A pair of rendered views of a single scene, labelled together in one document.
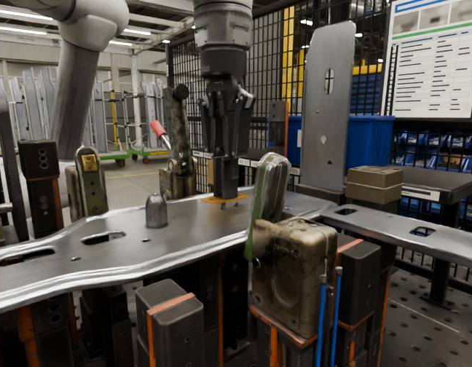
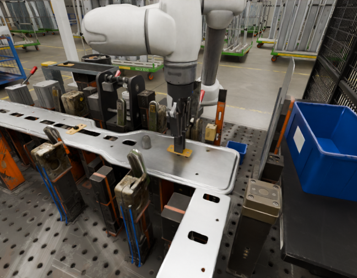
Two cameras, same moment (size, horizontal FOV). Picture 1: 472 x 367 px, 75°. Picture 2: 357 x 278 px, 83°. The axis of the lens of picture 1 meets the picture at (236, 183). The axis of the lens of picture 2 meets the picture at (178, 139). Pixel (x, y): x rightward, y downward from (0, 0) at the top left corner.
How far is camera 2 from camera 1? 60 cm
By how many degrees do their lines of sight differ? 59
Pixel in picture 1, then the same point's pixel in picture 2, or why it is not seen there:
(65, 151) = (205, 80)
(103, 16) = (221, 9)
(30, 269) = (102, 143)
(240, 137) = (172, 129)
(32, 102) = (289, 8)
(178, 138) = (193, 107)
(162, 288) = (106, 169)
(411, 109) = not seen: outside the picture
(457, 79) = not seen: outside the picture
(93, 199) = (151, 123)
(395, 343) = not seen: outside the picture
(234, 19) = (169, 70)
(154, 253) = (122, 158)
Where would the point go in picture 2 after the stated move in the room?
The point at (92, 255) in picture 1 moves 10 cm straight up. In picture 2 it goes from (115, 147) to (110, 123)
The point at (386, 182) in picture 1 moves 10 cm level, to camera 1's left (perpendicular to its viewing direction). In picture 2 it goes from (246, 203) to (220, 177)
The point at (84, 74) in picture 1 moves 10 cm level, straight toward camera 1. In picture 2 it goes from (214, 42) to (204, 44)
